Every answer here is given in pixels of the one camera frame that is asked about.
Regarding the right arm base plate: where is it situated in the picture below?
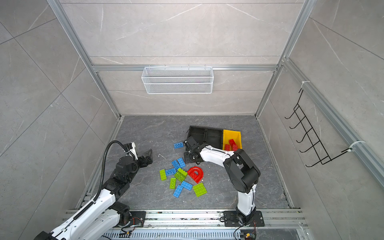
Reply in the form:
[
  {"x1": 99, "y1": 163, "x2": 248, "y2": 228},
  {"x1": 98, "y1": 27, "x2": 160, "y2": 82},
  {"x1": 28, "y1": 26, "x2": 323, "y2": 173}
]
[{"x1": 219, "y1": 210, "x2": 265, "y2": 227}]

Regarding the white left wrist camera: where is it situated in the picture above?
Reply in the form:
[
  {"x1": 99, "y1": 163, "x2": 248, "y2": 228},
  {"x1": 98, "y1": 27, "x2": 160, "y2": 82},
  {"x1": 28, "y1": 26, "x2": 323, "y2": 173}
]
[{"x1": 125, "y1": 143, "x2": 138, "y2": 160}]

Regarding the blue lego lower right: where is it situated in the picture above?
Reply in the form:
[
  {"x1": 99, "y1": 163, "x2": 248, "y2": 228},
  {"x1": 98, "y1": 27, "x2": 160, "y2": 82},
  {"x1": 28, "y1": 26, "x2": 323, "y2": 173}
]
[{"x1": 181, "y1": 181, "x2": 193, "y2": 191}]

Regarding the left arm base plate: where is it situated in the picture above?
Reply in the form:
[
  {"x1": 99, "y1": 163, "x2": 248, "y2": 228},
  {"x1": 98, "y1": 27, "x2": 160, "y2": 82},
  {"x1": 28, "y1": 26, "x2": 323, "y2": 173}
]
[{"x1": 118, "y1": 211, "x2": 147, "y2": 228}]

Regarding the green lego stacked centre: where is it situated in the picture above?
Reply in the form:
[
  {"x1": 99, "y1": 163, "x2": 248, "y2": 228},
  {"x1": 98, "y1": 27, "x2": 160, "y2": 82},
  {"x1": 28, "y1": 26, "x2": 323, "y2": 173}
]
[{"x1": 174, "y1": 168, "x2": 188, "y2": 182}]

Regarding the blue lego near bins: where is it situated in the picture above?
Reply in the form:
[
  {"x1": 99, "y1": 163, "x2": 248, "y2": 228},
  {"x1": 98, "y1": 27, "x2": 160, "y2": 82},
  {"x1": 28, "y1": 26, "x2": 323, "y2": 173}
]
[{"x1": 174, "y1": 142, "x2": 184, "y2": 149}]

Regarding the blue lego centre left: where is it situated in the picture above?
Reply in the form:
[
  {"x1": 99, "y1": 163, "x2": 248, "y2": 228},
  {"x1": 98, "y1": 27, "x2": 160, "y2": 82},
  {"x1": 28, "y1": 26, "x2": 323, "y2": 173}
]
[{"x1": 172, "y1": 160, "x2": 181, "y2": 170}]

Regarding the blue lego low left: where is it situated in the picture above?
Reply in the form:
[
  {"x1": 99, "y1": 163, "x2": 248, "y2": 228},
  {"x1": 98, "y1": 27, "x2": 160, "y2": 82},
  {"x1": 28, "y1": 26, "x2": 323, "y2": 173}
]
[{"x1": 165, "y1": 168, "x2": 178, "y2": 176}]

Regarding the green lego large plate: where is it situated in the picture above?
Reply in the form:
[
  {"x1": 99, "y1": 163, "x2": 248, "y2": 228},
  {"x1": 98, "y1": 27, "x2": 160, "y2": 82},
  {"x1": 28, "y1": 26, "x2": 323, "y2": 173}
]
[{"x1": 193, "y1": 183, "x2": 207, "y2": 198}]

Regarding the red lego small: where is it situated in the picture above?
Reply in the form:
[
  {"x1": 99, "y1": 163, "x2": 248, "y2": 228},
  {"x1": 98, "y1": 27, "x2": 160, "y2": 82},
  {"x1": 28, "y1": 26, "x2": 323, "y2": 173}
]
[{"x1": 229, "y1": 139, "x2": 238, "y2": 151}]

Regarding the green lego small lower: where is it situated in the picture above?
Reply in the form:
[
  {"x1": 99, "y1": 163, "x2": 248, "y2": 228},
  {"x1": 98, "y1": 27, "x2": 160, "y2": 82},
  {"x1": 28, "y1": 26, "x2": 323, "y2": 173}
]
[{"x1": 170, "y1": 178, "x2": 177, "y2": 190}]

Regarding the black wire hook rack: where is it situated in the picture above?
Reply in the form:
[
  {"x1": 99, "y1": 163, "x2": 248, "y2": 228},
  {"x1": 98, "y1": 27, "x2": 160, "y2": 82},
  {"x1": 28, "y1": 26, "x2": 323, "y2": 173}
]
[{"x1": 284, "y1": 89, "x2": 354, "y2": 168}]

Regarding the green lego far left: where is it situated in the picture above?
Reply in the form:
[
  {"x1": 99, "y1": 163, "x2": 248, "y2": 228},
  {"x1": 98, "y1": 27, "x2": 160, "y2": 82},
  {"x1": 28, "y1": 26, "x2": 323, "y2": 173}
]
[{"x1": 159, "y1": 169, "x2": 167, "y2": 181}]

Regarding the white wire mesh basket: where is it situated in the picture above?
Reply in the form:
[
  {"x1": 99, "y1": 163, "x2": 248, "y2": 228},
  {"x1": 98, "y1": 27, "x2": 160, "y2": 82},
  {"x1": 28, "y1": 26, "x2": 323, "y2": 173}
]
[{"x1": 142, "y1": 67, "x2": 214, "y2": 94}]

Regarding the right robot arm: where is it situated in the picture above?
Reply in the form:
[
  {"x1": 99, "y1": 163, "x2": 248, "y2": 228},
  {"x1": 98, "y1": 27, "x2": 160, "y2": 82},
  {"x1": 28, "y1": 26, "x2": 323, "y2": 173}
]
[{"x1": 184, "y1": 137, "x2": 261, "y2": 223}]

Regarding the blue lego centre right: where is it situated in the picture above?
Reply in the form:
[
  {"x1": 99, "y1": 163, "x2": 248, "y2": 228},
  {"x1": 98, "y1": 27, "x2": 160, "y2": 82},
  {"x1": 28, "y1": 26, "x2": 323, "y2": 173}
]
[{"x1": 177, "y1": 158, "x2": 186, "y2": 168}]

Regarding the red arch lego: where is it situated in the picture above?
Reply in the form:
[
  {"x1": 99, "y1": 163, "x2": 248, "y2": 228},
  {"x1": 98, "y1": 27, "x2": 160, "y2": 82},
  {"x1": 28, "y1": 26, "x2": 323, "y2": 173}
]
[{"x1": 188, "y1": 166, "x2": 204, "y2": 184}]

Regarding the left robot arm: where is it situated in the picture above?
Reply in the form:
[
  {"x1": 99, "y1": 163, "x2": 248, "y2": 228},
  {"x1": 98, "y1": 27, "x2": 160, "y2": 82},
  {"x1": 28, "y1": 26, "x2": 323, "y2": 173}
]
[{"x1": 35, "y1": 140, "x2": 153, "y2": 240}]

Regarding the aluminium front rail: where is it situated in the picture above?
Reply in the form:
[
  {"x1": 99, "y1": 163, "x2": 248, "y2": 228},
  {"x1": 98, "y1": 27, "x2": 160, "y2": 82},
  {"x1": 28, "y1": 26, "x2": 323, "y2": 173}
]
[{"x1": 98, "y1": 209, "x2": 312, "y2": 240}]

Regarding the black bin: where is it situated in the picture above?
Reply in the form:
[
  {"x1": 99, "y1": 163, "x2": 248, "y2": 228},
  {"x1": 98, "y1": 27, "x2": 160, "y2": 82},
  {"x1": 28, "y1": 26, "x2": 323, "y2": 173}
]
[
  {"x1": 204, "y1": 128, "x2": 224, "y2": 149},
  {"x1": 188, "y1": 126, "x2": 207, "y2": 145}
]

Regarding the blue lego bottom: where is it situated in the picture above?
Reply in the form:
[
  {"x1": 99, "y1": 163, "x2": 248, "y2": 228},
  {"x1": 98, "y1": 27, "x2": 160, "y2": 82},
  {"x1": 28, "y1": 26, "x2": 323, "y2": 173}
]
[{"x1": 173, "y1": 185, "x2": 183, "y2": 198}]

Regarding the yellow plastic bin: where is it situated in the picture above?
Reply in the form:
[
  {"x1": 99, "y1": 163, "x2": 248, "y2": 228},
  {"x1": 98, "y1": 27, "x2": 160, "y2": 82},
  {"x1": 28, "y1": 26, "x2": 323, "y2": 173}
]
[{"x1": 223, "y1": 130, "x2": 242, "y2": 150}]

